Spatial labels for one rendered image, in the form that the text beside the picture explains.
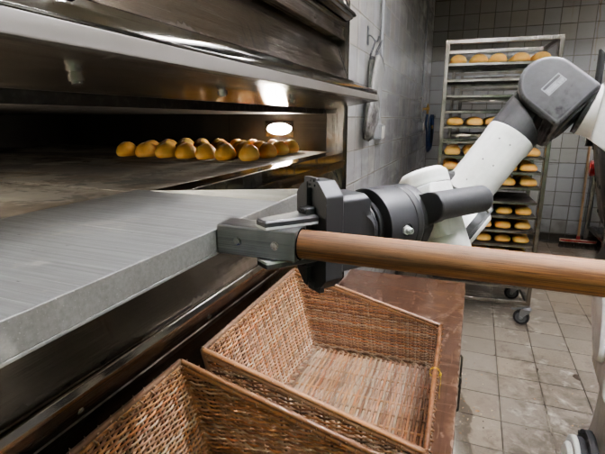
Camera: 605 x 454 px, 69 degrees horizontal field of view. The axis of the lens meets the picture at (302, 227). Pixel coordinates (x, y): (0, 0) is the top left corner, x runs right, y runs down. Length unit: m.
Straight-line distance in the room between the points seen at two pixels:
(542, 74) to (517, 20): 4.56
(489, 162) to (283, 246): 0.53
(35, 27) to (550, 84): 0.76
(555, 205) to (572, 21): 1.86
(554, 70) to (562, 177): 4.58
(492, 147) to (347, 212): 0.46
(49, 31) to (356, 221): 0.35
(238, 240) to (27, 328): 0.21
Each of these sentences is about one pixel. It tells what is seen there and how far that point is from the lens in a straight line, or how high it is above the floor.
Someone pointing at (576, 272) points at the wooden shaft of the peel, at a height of 1.20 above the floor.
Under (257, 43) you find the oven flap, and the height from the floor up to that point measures 1.50.
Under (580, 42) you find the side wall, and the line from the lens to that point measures 5.49.
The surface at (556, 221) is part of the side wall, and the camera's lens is 5.55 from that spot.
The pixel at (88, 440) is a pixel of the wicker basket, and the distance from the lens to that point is 0.80.
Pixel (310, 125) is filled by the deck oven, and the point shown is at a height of 1.29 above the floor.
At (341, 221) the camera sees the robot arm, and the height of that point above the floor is 1.21.
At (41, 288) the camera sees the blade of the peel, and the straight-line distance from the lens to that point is 0.43.
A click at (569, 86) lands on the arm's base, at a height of 1.37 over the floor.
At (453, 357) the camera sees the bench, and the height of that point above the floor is 0.58.
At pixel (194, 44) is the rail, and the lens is 0.71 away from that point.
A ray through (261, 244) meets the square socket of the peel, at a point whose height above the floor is 1.20.
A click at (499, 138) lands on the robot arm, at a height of 1.29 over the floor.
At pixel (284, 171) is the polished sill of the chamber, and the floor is 1.16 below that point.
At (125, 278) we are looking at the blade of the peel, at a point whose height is 1.20.
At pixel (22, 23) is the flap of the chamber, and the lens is 0.50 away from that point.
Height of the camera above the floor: 1.32
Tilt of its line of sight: 14 degrees down
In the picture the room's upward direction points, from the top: straight up
